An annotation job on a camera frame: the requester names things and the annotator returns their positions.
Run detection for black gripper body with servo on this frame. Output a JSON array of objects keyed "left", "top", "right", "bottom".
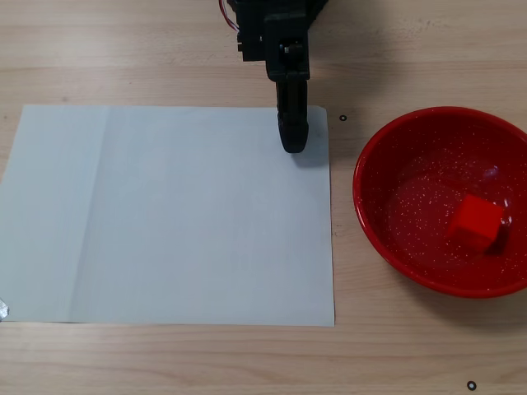
[{"left": 236, "top": 12, "right": 311, "bottom": 83}]

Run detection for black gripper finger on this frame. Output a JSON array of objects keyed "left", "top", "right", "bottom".
[
  {"left": 274, "top": 81, "right": 288, "bottom": 152},
  {"left": 287, "top": 78, "right": 310, "bottom": 155}
]

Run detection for red cube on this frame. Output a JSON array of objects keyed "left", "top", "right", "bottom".
[{"left": 446, "top": 193, "right": 506, "bottom": 253}]

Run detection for red speckled bowl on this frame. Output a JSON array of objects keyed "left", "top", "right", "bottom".
[{"left": 352, "top": 106, "right": 527, "bottom": 300}]

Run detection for white paper sheet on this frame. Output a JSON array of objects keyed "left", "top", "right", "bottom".
[{"left": 0, "top": 105, "right": 336, "bottom": 329}]

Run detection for red white servo cable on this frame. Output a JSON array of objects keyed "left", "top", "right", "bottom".
[{"left": 220, "top": 0, "right": 240, "bottom": 32}]

